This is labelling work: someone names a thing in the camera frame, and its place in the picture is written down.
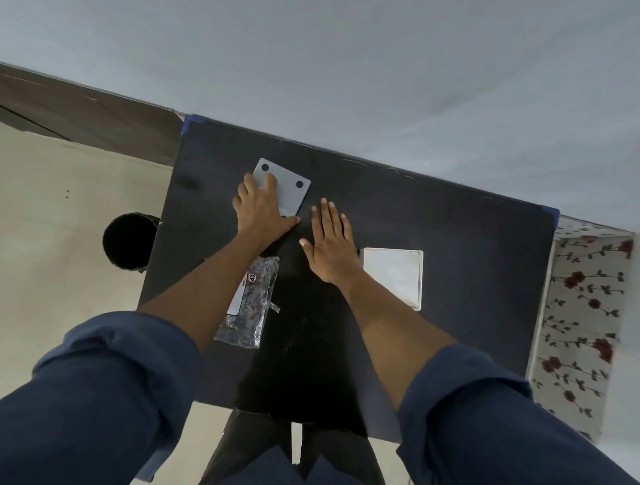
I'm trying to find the clear plastic bag of parts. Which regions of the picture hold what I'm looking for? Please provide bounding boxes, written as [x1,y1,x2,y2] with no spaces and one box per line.
[213,256,281,349]

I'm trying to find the floral patterned cloth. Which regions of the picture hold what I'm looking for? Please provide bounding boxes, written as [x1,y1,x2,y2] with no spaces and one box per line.
[527,217,636,443]

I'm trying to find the white square box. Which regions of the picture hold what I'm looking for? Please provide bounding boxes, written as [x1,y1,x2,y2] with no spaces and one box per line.
[359,247,424,311]

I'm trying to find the person's left forearm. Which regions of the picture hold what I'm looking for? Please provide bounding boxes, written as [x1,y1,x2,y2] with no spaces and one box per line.
[137,232,276,353]

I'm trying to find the dark blue shirt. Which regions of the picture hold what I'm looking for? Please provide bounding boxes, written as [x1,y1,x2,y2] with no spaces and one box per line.
[0,311,640,485]

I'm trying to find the grey plate with black holes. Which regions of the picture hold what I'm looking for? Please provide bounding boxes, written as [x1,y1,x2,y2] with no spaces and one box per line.
[251,158,312,219]

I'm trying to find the person's left hand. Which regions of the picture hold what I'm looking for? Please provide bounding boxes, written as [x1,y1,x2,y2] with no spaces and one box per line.
[232,173,301,247]

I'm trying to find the black round bin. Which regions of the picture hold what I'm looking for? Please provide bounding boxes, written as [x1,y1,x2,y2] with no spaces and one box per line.
[102,213,161,273]

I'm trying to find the person's right hand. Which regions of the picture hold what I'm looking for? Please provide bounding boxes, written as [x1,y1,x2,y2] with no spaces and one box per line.
[299,198,363,284]

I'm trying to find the black trousers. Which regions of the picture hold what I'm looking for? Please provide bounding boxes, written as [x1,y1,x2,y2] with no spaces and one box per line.
[199,410,386,485]

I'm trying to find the dark wooden panel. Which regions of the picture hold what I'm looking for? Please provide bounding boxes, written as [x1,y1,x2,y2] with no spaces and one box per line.
[0,62,186,167]

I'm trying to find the person's right forearm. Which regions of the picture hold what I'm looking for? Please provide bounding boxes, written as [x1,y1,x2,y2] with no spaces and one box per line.
[330,265,459,413]

